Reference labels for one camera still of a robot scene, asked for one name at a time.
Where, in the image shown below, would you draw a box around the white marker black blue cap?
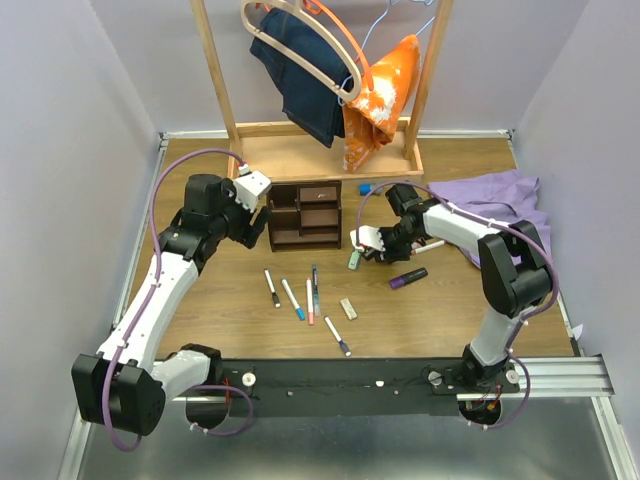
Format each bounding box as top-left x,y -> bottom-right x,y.
324,316 -> 352,357

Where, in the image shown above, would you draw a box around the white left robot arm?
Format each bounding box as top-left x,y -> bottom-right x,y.
71,171 -> 272,436

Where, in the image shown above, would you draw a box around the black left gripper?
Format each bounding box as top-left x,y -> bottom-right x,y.
210,178 -> 272,249

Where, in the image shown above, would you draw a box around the dark blue jeans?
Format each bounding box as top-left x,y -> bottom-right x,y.
250,8 -> 353,148

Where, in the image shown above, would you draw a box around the brown wooden desk organizer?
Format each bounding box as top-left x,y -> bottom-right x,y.
267,180 -> 342,252

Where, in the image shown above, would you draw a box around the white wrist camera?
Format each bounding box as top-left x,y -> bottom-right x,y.
233,171 -> 272,213
350,225 -> 385,252

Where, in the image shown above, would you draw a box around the orange plastic hanger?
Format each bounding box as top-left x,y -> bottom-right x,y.
240,0 -> 374,102

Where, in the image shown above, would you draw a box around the wooden clothes rack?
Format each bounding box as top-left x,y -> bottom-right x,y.
191,0 -> 453,182

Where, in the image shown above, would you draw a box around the orange white cloth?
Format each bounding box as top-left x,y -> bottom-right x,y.
342,34 -> 421,173

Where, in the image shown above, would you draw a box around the purple cloth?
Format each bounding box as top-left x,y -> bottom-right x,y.
429,169 -> 551,255

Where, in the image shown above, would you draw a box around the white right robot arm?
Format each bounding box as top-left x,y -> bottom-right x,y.
351,182 -> 559,392

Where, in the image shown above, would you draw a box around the black highlighter purple cap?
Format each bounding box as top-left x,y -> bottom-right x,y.
389,267 -> 428,290

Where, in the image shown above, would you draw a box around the light blue wire hanger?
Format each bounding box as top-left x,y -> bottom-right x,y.
337,0 -> 437,107

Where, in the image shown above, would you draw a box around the beige wooden hanger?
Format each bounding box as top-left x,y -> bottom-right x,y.
240,1 -> 374,104

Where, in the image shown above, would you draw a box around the beige eraser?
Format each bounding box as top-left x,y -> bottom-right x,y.
340,298 -> 358,321

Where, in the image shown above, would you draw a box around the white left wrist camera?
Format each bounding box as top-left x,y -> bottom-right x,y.
233,171 -> 272,213

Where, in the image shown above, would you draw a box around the white marker pink cap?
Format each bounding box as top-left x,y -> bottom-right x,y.
411,240 -> 446,255

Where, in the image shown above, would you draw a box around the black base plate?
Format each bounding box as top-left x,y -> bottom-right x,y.
184,356 -> 521,419

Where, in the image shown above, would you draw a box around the blue grey cylinder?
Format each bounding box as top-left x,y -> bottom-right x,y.
358,183 -> 384,197

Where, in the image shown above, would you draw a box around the white pen pink cap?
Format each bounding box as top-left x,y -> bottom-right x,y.
305,278 -> 315,326

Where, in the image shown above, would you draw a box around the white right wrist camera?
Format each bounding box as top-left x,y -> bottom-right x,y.
350,225 -> 385,252

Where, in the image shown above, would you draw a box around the small green bottle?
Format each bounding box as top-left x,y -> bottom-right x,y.
348,249 -> 361,271

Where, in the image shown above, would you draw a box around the black teal pen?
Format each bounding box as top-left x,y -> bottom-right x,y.
312,264 -> 321,318

